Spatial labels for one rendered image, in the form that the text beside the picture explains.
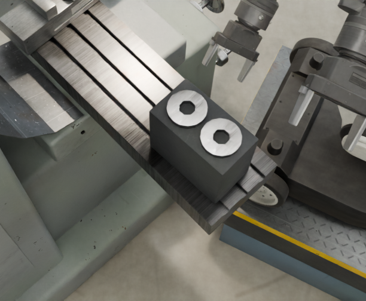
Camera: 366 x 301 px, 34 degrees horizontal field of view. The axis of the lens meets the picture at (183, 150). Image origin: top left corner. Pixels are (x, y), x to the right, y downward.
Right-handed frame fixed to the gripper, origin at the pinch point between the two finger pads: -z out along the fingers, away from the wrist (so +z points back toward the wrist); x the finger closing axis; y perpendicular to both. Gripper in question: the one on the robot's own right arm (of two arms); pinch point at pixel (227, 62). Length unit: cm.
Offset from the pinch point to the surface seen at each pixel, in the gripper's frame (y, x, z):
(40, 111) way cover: -15, 34, -35
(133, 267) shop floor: -52, -30, -93
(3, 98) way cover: -15, 44, -35
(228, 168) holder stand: 29.2, 1.3, -16.4
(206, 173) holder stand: 23.9, 2.6, -21.0
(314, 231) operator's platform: -15, -64, -40
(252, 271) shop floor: -41, -70, -74
